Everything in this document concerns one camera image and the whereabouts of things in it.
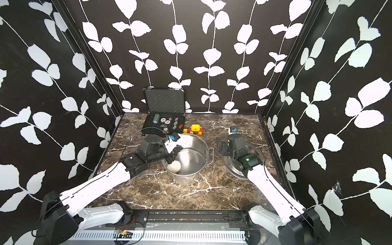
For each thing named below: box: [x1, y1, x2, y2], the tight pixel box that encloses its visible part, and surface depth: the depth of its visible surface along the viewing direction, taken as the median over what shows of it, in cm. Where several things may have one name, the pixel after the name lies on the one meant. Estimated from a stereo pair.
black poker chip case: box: [141, 87, 186, 137], surface depth 113 cm
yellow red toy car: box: [187, 124, 205, 136], surface depth 109 cm
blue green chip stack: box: [152, 113, 160, 124], surface depth 116 cm
